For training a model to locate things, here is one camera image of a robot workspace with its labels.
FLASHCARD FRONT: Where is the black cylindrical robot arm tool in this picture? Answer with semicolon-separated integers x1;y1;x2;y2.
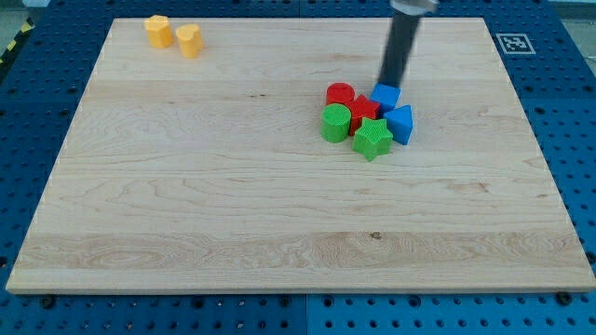
377;12;421;87

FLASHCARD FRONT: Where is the blue cube block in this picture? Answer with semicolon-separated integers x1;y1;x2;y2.
370;83;401;114

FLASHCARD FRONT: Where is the white fiducial marker tag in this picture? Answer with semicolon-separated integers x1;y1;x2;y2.
495;33;535;55

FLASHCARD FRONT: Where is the yellow hexagon block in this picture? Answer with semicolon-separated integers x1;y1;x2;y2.
143;15;173;48

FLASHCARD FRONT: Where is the wooden board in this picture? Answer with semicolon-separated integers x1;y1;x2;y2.
7;18;595;295

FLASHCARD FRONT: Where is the red cylinder block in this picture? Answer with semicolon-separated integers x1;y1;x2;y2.
326;82;355;105

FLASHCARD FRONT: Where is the green cylinder block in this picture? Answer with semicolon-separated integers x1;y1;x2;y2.
320;103;351;143

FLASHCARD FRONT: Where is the blue triangle block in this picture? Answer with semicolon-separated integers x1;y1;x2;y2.
384;105;413;145

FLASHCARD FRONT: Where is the red star block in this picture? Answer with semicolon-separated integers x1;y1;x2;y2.
346;95;380;136

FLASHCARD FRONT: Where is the green star block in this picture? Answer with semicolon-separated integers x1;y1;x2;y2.
352;117;393;161

